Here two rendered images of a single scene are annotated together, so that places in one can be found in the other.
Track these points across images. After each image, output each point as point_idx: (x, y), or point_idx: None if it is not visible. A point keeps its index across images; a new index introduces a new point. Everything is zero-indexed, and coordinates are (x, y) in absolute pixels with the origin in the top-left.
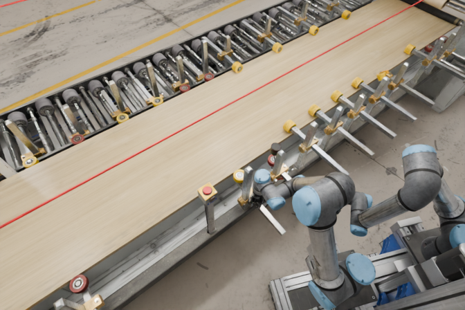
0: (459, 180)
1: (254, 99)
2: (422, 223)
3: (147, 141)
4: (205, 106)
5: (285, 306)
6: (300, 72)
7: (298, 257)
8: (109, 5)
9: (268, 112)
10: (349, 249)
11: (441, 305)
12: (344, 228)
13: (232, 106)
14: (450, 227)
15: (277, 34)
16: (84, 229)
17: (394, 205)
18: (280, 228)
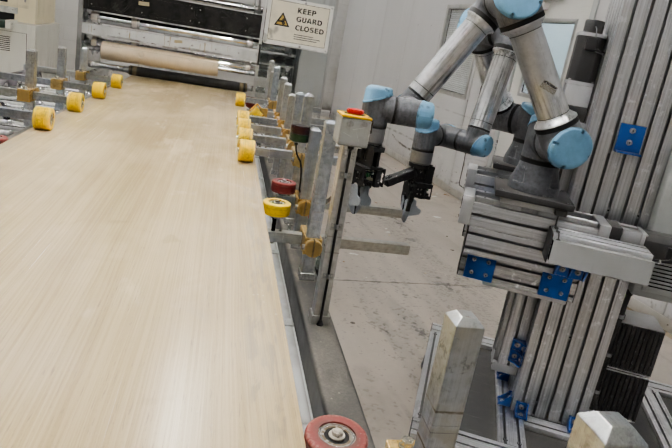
0: (374, 257)
1: (137, 147)
2: (405, 303)
3: (18, 219)
4: (63, 164)
5: (465, 439)
6: (152, 123)
7: (369, 422)
8: None
9: (185, 154)
10: (396, 369)
11: (619, 80)
12: (360, 354)
13: (115, 157)
14: (519, 111)
15: None
16: (144, 374)
17: (505, 62)
18: (397, 242)
